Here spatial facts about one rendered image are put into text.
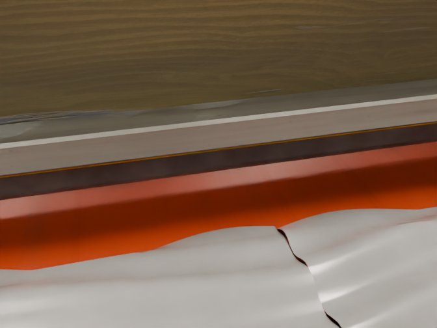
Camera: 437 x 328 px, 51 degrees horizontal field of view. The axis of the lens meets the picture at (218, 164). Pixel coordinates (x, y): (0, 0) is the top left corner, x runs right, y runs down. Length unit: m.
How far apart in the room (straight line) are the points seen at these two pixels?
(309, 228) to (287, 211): 0.02
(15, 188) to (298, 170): 0.11
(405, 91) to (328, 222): 0.05
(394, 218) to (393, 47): 0.06
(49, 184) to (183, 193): 0.05
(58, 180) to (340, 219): 0.10
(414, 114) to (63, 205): 0.13
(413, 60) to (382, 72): 0.01
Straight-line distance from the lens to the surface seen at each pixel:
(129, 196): 0.18
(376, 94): 0.16
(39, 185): 0.17
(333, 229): 0.16
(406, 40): 0.17
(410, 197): 0.18
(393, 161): 0.20
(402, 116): 0.16
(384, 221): 0.17
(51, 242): 0.16
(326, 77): 0.16
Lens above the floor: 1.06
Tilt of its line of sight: 32 degrees down
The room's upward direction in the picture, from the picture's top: 1 degrees counter-clockwise
